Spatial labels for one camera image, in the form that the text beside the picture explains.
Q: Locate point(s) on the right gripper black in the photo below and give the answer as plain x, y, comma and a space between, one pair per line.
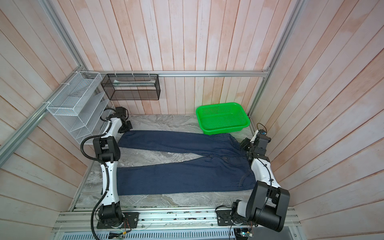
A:
246, 142

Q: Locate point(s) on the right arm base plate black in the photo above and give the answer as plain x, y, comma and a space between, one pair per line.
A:
224, 217

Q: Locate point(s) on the left aluminium corner post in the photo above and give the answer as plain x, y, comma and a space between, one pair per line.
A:
52, 14

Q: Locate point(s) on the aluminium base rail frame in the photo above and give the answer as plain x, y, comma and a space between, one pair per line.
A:
168, 223

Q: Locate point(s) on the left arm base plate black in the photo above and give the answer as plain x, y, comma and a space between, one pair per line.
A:
130, 221

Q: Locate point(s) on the dark blue denim trousers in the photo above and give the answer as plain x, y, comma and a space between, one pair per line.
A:
222, 166

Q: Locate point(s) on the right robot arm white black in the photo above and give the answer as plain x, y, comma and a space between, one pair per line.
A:
268, 203

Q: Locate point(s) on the left aluminium wall rail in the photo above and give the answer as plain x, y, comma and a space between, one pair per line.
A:
28, 126

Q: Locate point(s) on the green circuit board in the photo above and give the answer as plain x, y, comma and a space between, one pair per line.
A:
242, 234

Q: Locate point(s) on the green plastic basket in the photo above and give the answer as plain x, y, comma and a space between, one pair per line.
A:
222, 118

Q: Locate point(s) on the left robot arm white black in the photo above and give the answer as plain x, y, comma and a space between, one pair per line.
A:
108, 210

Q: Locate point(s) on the aluminium corner post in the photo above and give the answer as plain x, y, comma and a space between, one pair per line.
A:
52, 14
285, 36

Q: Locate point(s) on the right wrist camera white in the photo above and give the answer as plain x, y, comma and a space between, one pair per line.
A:
257, 134

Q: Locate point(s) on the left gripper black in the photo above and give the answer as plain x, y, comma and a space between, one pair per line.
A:
129, 127

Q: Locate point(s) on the right aluminium corner post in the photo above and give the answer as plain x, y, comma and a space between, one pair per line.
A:
285, 36

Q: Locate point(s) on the white mesh tiered shelf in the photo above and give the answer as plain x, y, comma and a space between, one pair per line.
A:
78, 106

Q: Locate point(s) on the black mesh wall basket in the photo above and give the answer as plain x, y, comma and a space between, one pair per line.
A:
119, 87

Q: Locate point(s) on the horizontal aluminium wall rail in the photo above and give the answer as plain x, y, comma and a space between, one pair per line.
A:
165, 74

